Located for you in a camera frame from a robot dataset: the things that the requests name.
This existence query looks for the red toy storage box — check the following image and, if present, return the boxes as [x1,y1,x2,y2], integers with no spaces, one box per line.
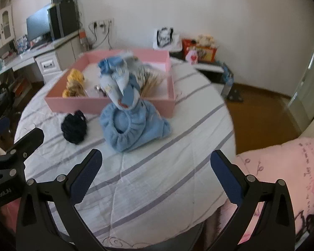
[182,38,218,62]

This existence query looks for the pink floral bedding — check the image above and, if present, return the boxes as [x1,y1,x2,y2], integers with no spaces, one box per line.
[216,136,314,251]

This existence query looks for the yellow crochet item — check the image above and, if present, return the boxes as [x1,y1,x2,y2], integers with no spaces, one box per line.
[62,69,86,98]

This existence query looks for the cotton swab bag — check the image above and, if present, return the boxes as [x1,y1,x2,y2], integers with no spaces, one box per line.
[140,67,167,97]

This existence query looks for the white tote bag black handles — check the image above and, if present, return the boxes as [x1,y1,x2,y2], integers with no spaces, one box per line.
[152,27,183,52]

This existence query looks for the black power cables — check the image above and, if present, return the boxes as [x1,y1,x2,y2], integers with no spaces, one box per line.
[87,20,113,51]

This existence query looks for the black computer tower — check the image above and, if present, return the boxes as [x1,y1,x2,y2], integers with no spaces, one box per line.
[48,1,79,40]

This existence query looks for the black white TV stand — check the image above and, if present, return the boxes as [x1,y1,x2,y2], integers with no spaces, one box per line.
[169,50,235,85]

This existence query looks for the blue carton by stand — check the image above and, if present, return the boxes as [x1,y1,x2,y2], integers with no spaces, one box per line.
[221,63,234,99]

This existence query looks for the navy knit scrunchie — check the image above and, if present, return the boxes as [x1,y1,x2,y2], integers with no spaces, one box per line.
[61,110,87,145]

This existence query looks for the light blue terry cap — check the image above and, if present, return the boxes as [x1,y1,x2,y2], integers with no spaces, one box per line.
[100,100,171,152]

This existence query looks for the white printed cloth blue bow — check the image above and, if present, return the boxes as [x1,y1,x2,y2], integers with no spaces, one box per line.
[97,51,143,110]

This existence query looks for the pink heart plush toy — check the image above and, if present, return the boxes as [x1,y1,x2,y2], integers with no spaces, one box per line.
[185,49,198,65]

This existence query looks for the black floor scale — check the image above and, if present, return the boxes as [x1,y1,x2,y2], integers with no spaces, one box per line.
[226,89,243,102]

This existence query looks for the white glass door cabinet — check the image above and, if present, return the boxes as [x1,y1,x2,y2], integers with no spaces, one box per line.
[0,6,15,48]

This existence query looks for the white striped quilt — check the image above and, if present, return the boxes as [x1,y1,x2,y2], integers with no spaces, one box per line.
[15,61,236,250]

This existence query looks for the blue white package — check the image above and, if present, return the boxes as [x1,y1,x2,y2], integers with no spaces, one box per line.
[16,35,30,54]

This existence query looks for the beige plush toy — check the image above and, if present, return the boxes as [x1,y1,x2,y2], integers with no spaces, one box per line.
[196,35,215,48]

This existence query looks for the white desk with drawers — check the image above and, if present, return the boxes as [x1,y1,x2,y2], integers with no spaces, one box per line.
[0,31,83,83]

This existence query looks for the black computer monitor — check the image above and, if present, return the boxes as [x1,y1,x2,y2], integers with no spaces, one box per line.
[26,4,51,41]

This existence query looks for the white wall socket strip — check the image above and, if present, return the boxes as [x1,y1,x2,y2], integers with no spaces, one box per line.
[89,18,115,34]

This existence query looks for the orange cap bottle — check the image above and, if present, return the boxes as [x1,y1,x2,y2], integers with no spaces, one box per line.
[79,28,89,52]

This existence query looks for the pink shallow box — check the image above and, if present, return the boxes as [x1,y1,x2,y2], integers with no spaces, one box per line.
[45,49,175,118]

